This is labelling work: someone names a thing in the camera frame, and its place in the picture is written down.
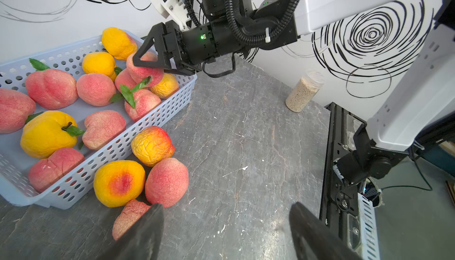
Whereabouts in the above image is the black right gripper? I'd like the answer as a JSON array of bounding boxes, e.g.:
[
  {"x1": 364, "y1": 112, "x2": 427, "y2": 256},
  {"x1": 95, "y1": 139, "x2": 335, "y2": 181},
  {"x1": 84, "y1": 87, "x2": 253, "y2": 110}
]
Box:
[{"x1": 132, "y1": 19, "x2": 245, "y2": 76}]

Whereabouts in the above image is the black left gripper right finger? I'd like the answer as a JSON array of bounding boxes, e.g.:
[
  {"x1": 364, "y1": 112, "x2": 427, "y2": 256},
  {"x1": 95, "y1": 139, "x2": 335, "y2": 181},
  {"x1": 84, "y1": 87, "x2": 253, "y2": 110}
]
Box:
[{"x1": 289, "y1": 202, "x2": 360, "y2": 260}]

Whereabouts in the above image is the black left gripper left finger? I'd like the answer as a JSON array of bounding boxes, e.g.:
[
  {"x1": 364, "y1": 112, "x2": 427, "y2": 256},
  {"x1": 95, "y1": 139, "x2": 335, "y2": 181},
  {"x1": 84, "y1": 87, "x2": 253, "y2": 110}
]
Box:
[{"x1": 98, "y1": 204, "x2": 164, "y2": 260}]

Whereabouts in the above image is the pale pink peach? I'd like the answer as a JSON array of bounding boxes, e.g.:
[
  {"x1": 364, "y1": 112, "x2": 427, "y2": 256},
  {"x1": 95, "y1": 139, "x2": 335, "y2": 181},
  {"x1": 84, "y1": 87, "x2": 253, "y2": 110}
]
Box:
[{"x1": 112, "y1": 200, "x2": 150, "y2": 241}]

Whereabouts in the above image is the pink peach with leaf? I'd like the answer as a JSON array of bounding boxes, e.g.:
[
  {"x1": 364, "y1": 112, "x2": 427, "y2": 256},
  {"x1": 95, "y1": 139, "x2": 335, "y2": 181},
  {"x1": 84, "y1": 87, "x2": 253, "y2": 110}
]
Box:
[{"x1": 120, "y1": 53, "x2": 164, "y2": 94}]

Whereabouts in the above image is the orange yellow peach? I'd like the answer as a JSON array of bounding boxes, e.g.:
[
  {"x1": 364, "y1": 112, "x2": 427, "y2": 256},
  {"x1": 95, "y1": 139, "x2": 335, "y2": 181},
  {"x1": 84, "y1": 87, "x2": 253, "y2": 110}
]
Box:
[{"x1": 149, "y1": 73, "x2": 180, "y2": 100}]

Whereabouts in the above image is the red orange peach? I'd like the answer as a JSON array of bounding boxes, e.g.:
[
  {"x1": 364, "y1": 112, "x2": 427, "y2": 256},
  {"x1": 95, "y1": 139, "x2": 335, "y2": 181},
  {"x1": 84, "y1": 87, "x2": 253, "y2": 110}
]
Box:
[{"x1": 110, "y1": 89, "x2": 161, "y2": 121}]

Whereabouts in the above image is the yellow peach with leaf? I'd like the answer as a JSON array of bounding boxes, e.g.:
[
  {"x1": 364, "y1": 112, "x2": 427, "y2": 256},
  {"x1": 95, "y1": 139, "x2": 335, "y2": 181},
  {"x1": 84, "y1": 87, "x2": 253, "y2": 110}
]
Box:
[{"x1": 20, "y1": 111, "x2": 85, "y2": 159}]

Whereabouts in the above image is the dark pink peach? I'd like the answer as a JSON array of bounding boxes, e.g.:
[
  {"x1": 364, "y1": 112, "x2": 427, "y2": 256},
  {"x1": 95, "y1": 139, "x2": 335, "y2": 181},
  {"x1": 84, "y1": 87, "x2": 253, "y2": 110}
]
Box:
[{"x1": 28, "y1": 147, "x2": 85, "y2": 192}]

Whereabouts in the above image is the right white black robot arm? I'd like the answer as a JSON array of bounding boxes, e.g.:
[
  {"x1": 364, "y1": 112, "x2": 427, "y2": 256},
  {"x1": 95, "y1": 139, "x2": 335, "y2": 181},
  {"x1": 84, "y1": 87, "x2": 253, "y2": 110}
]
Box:
[{"x1": 133, "y1": 0, "x2": 455, "y2": 184}]

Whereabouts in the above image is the light blue plastic basket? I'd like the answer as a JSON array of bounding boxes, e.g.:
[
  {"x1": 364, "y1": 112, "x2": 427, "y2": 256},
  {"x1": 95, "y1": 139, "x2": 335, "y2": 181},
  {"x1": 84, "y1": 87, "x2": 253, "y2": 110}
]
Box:
[{"x1": 0, "y1": 29, "x2": 198, "y2": 210}]

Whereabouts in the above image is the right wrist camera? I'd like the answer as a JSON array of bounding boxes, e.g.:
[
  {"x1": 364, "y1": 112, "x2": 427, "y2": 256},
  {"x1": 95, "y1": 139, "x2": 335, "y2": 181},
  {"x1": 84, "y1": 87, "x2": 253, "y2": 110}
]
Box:
[{"x1": 150, "y1": 0, "x2": 191, "y2": 31}]

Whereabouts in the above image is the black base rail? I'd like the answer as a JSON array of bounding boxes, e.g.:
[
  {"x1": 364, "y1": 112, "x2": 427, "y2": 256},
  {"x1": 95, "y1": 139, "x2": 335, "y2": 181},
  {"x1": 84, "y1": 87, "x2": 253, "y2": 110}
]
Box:
[{"x1": 319, "y1": 102, "x2": 364, "y2": 249}]

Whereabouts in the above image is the white slotted cable duct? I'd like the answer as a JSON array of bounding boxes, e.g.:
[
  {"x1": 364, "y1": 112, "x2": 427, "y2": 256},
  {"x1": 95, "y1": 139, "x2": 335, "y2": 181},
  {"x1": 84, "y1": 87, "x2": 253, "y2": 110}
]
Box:
[{"x1": 358, "y1": 194, "x2": 380, "y2": 260}]

